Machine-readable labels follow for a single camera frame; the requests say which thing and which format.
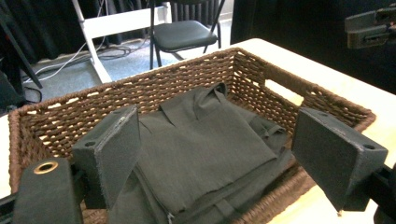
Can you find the brown woven basket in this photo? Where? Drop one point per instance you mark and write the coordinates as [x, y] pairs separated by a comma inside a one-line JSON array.
[[186, 74]]

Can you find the black folding chair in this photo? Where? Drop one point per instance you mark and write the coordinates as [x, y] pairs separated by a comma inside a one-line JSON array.
[[183, 34]]

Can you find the dark curtain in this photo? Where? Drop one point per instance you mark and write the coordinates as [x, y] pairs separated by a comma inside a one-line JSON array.
[[40, 21]]

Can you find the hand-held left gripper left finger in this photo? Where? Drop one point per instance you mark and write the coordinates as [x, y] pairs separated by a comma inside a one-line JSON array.
[[115, 149]]

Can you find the dark grey pants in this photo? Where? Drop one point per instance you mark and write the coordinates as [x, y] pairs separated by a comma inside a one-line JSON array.
[[202, 140]]

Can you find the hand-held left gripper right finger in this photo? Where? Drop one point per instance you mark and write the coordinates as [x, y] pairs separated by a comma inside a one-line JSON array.
[[330, 149]]

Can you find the black metal stand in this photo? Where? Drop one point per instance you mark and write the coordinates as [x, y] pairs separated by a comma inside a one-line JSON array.
[[18, 53]]

